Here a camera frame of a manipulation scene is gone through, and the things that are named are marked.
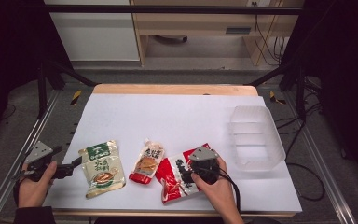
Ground wooden table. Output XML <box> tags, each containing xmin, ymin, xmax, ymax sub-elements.
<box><xmin>51</xmin><ymin>83</ymin><xmax>296</xmax><ymax>218</ymax></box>

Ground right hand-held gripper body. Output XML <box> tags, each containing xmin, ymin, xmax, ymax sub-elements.
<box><xmin>188</xmin><ymin>146</ymin><xmax>222</xmax><ymax>186</ymax></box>

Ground red and white seasoning packet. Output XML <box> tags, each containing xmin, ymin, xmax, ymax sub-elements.
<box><xmin>154</xmin><ymin>143</ymin><xmax>213</xmax><ymax>205</ymax></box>

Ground clear plastic container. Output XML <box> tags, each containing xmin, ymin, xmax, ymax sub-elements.
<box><xmin>228</xmin><ymin>105</ymin><xmax>287</xmax><ymax>173</ymax></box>

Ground wooden desk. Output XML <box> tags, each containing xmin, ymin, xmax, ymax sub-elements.
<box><xmin>130</xmin><ymin>0</ymin><xmax>306</xmax><ymax>67</ymax></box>

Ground black floor cables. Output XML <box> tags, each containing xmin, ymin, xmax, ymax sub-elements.
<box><xmin>274</xmin><ymin>77</ymin><xmax>326</xmax><ymax>203</ymax></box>

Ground black chair base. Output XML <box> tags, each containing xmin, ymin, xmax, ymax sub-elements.
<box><xmin>153</xmin><ymin>35</ymin><xmax>189</xmax><ymax>44</ymax></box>

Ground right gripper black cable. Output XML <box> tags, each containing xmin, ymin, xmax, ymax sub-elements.
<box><xmin>217</xmin><ymin>167</ymin><xmax>242</xmax><ymax>214</ymax></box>

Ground black metal stand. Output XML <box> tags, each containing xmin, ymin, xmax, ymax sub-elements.
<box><xmin>247</xmin><ymin>59</ymin><xmax>309</xmax><ymax>122</ymax></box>
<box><xmin>36</xmin><ymin>59</ymin><xmax>98</xmax><ymax>119</ymax></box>

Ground aluminium rail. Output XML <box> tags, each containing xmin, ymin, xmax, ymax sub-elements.
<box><xmin>0</xmin><ymin>90</ymin><xmax>61</xmax><ymax>224</ymax></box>
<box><xmin>283</xmin><ymin>92</ymin><xmax>357</xmax><ymax>224</ymax></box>

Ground black horizontal frame bar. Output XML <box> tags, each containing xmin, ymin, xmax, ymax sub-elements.
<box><xmin>43</xmin><ymin>4</ymin><xmax>304</xmax><ymax>16</ymax></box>

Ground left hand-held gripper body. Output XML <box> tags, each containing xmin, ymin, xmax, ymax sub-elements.
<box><xmin>11</xmin><ymin>140</ymin><xmax>63</xmax><ymax>184</ymax></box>

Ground green and cream sauce packet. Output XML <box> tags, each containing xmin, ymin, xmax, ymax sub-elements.
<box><xmin>77</xmin><ymin>139</ymin><xmax>127</xmax><ymax>200</ymax></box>

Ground person's right hand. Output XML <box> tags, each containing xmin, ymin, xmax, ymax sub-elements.
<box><xmin>190</xmin><ymin>155</ymin><xmax>241</xmax><ymax>217</ymax></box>

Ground hanging desk cables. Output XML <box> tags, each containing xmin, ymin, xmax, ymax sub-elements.
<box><xmin>251</xmin><ymin>1</ymin><xmax>288</xmax><ymax>67</ymax></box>

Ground white cabinet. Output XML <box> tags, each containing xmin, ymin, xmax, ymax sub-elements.
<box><xmin>43</xmin><ymin>0</ymin><xmax>141</xmax><ymax>62</ymax></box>

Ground yellow and black tape strip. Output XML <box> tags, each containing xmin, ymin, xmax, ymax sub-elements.
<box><xmin>268</xmin><ymin>91</ymin><xmax>287</xmax><ymax>105</ymax></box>
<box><xmin>70</xmin><ymin>90</ymin><xmax>83</xmax><ymax>106</ymax></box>

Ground person's left hand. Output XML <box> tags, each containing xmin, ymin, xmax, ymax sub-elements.
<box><xmin>18</xmin><ymin>161</ymin><xmax>59</xmax><ymax>209</ymax></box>

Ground spouted orange sauce pouch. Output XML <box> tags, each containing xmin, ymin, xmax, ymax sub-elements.
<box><xmin>128</xmin><ymin>138</ymin><xmax>166</xmax><ymax>185</ymax></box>

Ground white paper sheet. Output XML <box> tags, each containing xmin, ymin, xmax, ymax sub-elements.
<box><xmin>42</xmin><ymin>92</ymin><xmax>303</xmax><ymax>215</ymax></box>

